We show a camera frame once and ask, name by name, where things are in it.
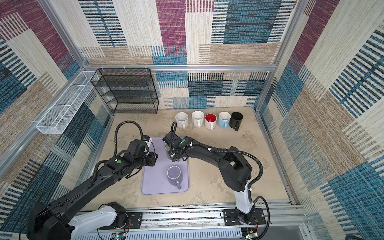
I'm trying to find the grey ceramic mug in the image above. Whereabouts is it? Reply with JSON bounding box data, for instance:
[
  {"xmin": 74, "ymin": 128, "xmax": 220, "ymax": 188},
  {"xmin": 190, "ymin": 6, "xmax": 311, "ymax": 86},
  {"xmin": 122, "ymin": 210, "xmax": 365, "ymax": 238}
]
[{"xmin": 165, "ymin": 143, "xmax": 171, "ymax": 160}]

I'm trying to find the black ceramic mug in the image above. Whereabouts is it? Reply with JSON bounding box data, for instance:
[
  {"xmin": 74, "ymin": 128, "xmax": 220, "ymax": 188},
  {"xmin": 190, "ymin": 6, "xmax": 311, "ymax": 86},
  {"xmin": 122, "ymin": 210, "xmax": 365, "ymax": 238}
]
[{"xmin": 229, "ymin": 112, "xmax": 243, "ymax": 131}]

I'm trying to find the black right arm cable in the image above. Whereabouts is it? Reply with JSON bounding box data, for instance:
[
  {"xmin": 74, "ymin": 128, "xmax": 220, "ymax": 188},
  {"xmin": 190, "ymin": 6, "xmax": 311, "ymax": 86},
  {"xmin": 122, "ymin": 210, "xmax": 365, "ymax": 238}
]
[{"xmin": 169, "ymin": 121, "xmax": 271, "ymax": 240}]

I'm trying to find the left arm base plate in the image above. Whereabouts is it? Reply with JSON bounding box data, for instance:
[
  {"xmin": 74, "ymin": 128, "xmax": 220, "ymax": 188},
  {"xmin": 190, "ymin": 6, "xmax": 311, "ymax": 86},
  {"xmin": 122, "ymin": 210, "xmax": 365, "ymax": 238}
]
[{"xmin": 122, "ymin": 212, "xmax": 143, "ymax": 231}]

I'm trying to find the black wire mesh shelf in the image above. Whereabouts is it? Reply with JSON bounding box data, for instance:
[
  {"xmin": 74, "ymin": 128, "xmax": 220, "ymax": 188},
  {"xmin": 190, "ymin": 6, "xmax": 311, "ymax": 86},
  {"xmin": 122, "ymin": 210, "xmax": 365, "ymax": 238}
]
[{"xmin": 91, "ymin": 68, "xmax": 159, "ymax": 114}]

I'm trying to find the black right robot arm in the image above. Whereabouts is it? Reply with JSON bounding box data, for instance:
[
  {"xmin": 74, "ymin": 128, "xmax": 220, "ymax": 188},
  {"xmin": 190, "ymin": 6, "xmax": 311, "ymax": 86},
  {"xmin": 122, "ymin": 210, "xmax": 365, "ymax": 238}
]
[{"xmin": 163, "ymin": 132, "xmax": 263, "ymax": 225}]

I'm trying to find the white patterned mug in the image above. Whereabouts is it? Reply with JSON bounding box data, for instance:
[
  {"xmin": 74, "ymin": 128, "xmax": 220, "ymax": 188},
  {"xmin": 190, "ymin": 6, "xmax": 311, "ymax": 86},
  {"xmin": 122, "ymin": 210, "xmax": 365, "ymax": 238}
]
[{"xmin": 192, "ymin": 111, "xmax": 205, "ymax": 128}]

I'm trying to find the white ceramic mug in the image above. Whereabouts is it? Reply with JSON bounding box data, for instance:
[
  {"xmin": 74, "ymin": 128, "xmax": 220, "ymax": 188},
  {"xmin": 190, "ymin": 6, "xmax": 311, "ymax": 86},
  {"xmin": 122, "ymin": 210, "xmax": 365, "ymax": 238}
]
[{"xmin": 205, "ymin": 114, "xmax": 217, "ymax": 131}]

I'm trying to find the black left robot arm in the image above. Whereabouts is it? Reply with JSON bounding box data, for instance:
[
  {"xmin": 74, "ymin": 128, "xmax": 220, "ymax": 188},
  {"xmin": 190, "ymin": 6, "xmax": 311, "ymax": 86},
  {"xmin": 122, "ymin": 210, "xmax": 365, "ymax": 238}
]
[{"xmin": 26, "ymin": 136, "xmax": 158, "ymax": 240}]

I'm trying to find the light blue mug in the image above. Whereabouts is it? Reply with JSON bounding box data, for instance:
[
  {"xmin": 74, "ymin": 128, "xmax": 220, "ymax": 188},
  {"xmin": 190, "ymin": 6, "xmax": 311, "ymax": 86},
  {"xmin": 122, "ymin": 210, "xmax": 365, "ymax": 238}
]
[{"xmin": 218, "ymin": 112, "xmax": 231, "ymax": 129}]

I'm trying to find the aluminium front rail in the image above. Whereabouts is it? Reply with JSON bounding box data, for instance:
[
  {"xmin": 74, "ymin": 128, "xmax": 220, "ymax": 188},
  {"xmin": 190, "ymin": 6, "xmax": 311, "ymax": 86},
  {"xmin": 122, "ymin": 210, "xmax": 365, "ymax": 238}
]
[{"xmin": 68, "ymin": 203, "xmax": 310, "ymax": 240}]

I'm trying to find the lavender plastic tray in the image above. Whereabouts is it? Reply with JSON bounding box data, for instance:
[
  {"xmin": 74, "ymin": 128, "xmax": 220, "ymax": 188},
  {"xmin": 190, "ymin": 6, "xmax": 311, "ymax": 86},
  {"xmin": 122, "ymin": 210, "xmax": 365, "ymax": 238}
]
[{"xmin": 141, "ymin": 137, "xmax": 189, "ymax": 196}]

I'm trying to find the purple ceramic mug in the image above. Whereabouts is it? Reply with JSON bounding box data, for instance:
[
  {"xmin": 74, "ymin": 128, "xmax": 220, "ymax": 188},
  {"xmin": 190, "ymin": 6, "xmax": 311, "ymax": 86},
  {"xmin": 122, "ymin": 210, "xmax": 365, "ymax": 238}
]
[{"xmin": 167, "ymin": 166, "xmax": 183, "ymax": 190}]

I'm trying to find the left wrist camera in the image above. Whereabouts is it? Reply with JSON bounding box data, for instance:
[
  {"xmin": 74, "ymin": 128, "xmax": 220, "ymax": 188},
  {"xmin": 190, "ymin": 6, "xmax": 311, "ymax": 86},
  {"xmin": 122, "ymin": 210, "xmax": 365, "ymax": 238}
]
[{"xmin": 143, "ymin": 135, "xmax": 152, "ymax": 152}]

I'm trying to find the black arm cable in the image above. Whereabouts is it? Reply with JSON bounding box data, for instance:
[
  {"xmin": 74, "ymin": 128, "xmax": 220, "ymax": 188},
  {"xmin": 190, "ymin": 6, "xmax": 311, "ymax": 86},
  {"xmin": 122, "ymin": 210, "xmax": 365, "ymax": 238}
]
[
  {"xmin": 169, "ymin": 121, "xmax": 271, "ymax": 240},
  {"xmin": 88, "ymin": 120, "xmax": 145, "ymax": 187}
]

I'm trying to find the cream speckled mug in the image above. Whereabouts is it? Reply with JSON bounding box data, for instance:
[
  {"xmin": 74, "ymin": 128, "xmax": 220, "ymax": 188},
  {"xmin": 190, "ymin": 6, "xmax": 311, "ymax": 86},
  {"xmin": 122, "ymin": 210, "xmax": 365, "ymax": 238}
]
[{"xmin": 175, "ymin": 112, "xmax": 189, "ymax": 130}]

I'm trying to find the white wire mesh basket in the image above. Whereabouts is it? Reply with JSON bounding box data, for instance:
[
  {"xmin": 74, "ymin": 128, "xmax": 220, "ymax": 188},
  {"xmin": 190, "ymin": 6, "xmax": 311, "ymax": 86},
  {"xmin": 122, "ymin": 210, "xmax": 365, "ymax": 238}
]
[{"xmin": 36, "ymin": 71, "xmax": 95, "ymax": 135}]

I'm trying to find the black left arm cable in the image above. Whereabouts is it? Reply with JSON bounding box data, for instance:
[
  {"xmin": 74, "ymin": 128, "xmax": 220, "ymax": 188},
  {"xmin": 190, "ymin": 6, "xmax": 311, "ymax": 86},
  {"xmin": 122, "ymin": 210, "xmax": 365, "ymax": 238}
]
[{"xmin": 88, "ymin": 120, "xmax": 145, "ymax": 187}]

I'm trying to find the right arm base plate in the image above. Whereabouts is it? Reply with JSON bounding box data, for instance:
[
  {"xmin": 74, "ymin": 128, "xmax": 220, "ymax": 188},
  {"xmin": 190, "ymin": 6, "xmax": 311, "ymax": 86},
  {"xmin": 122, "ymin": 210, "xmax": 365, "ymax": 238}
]
[{"xmin": 220, "ymin": 208, "xmax": 267, "ymax": 226}]

